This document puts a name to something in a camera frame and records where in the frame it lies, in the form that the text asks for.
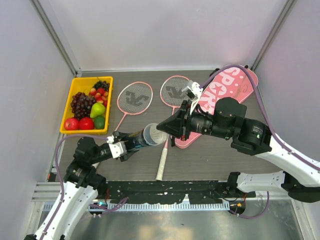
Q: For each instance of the right red apple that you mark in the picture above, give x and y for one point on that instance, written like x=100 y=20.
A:
x=86 y=123

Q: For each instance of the left red apple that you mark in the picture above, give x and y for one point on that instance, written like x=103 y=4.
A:
x=72 y=124

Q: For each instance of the red apple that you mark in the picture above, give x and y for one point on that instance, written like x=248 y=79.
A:
x=72 y=124
x=86 y=123

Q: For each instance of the white cable duct strip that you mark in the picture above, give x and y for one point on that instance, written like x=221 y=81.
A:
x=145 y=207

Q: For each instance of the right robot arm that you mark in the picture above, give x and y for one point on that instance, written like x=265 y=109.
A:
x=251 y=137

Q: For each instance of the green lime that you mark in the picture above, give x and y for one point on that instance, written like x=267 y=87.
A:
x=99 y=122

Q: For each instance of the pink badminton racket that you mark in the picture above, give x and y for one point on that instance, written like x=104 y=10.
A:
x=133 y=100
x=171 y=95

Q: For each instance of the black shuttlecock tube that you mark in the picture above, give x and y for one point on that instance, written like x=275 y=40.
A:
x=142 y=140

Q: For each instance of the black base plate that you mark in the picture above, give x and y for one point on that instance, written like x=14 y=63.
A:
x=173 y=192

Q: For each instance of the left pink badminton racket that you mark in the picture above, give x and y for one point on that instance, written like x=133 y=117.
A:
x=133 y=100

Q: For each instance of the yellow plastic bin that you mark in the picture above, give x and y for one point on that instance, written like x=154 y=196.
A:
x=84 y=85

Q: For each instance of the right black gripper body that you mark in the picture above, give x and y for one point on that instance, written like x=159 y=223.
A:
x=197 y=122

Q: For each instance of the black grape bunch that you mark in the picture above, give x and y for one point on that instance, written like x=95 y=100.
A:
x=102 y=85

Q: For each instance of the right pink badminton racket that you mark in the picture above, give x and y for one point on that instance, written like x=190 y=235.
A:
x=171 y=95

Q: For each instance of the pink racket bag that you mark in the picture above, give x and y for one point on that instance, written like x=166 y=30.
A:
x=232 y=82

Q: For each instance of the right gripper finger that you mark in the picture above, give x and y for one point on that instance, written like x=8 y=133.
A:
x=174 y=120
x=175 y=131

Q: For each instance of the clear tube lid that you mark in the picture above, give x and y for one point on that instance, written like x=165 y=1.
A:
x=152 y=136

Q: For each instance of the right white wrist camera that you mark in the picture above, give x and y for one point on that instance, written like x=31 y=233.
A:
x=193 y=91

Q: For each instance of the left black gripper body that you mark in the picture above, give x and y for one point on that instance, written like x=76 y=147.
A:
x=116 y=135

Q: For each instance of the purple grape bunch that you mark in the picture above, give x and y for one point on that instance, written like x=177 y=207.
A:
x=81 y=105

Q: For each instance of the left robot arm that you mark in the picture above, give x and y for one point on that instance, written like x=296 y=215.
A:
x=82 y=184

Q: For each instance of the green pear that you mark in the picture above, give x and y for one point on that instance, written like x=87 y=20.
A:
x=97 y=109

